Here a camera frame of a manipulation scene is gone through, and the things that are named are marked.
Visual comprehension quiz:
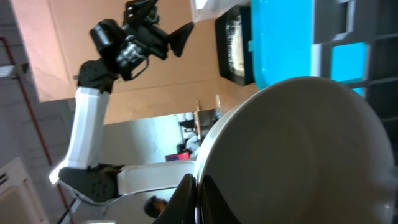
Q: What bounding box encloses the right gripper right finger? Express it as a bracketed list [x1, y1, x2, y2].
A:
[201, 175, 241, 224]

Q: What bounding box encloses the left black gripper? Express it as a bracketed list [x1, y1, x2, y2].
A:
[90, 19, 195, 81]

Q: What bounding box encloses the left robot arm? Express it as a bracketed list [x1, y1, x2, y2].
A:
[49, 17, 195, 206]

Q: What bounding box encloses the teal serving tray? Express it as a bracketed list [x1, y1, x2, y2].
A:
[251, 0, 378, 95]

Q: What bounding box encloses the clear plastic bin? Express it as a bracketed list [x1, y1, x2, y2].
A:
[190, 0, 250, 22]

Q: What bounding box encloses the pile of rice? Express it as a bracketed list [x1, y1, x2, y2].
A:
[226, 16, 244, 77]

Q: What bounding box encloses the white bowl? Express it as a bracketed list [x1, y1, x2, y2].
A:
[195, 77, 397, 223]

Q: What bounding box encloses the black plastic tray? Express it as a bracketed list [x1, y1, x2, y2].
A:
[215, 5, 254, 86]

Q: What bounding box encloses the person in background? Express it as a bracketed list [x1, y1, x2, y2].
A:
[144, 195, 168, 218]

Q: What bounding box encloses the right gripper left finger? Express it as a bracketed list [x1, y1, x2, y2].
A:
[153, 174, 197, 224]

